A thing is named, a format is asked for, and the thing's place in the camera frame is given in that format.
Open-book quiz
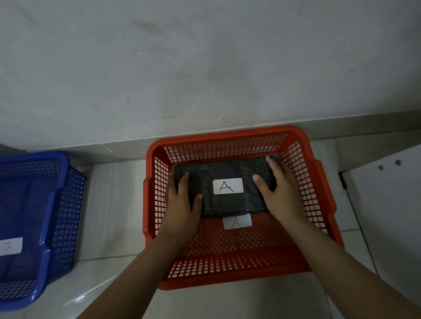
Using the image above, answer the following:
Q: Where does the orange plastic basket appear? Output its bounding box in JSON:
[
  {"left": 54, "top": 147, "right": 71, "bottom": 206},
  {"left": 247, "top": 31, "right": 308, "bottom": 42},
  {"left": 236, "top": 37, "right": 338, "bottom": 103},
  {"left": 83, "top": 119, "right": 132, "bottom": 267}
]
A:
[{"left": 142, "top": 125, "right": 344, "bottom": 291}]

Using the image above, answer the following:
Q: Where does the white paper label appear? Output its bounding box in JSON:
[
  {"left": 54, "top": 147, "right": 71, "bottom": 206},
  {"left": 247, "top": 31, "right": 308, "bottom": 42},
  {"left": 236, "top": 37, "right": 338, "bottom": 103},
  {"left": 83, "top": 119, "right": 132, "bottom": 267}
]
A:
[
  {"left": 213, "top": 178, "right": 244, "bottom": 195},
  {"left": 223, "top": 214, "right": 253, "bottom": 230},
  {"left": 0, "top": 237, "right": 23, "bottom": 256}
]

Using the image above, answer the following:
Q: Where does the person's left hand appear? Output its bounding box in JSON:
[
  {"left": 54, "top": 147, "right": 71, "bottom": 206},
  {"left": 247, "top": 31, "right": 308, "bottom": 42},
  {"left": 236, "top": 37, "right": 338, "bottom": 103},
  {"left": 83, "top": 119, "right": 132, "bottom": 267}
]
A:
[{"left": 157, "top": 169, "right": 204, "bottom": 246}]

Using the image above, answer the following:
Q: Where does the white cabinet door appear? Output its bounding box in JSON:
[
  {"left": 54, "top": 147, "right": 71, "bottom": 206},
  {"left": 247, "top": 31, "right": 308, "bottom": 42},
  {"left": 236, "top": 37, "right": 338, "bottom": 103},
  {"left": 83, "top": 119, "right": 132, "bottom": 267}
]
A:
[{"left": 342, "top": 144, "right": 421, "bottom": 306}]

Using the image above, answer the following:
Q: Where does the dark cloth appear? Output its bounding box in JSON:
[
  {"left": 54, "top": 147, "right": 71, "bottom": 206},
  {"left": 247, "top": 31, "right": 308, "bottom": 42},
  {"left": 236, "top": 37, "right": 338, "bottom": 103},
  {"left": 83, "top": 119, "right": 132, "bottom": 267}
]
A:
[{"left": 174, "top": 155, "right": 283, "bottom": 218}]

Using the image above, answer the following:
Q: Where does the person's right hand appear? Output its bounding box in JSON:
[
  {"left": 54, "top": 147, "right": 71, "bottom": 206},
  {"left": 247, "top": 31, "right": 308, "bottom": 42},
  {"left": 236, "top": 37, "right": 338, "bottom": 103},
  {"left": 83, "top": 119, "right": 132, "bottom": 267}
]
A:
[{"left": 252, "top": 155, "right": 306, "bottom": 228}]

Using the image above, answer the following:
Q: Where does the person's left forearm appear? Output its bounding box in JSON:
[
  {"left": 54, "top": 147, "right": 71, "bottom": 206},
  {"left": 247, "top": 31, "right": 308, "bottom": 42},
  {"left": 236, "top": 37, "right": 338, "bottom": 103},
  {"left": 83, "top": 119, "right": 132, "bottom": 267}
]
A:
[{"left": 76, "top": 234, "right": 185, "bottom": 319}]

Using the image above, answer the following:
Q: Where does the person's right forearm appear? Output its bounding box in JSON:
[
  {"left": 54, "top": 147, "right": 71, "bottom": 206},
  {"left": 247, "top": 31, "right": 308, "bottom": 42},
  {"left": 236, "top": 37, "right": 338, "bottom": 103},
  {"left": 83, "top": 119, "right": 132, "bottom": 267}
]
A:
[{"left": 285, "top": 214, "right": 421, "bottom": 319}]

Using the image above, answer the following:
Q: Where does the blue plastic basket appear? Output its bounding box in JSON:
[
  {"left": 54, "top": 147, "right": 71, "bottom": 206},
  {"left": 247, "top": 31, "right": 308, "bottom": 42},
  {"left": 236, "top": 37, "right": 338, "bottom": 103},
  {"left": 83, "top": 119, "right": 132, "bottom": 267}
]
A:
[{"left": 0, "top": 151, "right": 87, "bottom": 312}]

